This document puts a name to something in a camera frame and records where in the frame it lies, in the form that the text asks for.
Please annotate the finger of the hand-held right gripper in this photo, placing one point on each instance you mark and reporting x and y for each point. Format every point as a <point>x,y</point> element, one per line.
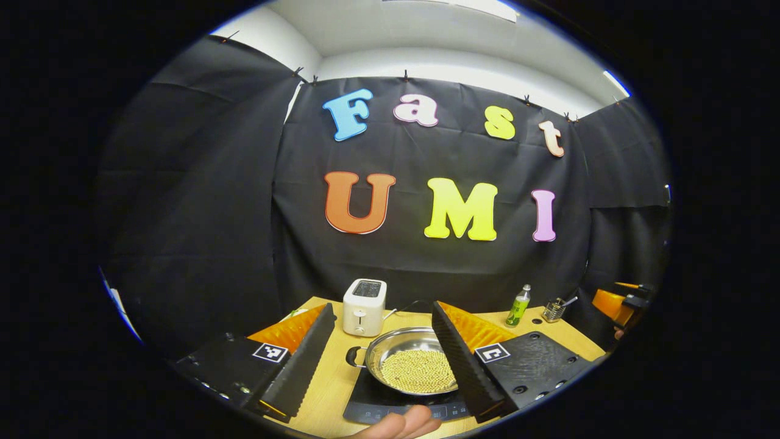
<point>627,286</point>
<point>611,305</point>

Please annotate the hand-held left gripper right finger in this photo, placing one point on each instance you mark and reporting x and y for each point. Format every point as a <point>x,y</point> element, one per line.
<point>463,366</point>

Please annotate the metal spoon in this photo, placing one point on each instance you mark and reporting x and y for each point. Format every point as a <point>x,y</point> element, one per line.
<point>570,300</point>

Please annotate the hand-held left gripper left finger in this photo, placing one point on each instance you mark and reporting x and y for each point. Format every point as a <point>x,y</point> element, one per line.
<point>308,366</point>

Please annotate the green drink bottle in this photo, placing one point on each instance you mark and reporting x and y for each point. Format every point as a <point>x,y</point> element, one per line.
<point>518,310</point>

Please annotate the black induction cooktop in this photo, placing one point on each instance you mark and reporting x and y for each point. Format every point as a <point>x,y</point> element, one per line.
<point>372,408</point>

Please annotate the pile of soybeans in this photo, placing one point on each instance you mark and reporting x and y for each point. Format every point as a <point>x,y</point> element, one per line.
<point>417,372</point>

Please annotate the black backdrop cloth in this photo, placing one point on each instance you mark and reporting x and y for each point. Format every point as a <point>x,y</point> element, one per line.
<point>414,262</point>

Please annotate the white toaster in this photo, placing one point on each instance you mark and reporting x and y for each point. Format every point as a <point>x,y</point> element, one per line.
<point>364,311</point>

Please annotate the stainless steel pot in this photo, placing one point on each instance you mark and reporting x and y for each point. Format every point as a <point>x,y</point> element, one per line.
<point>396,341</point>

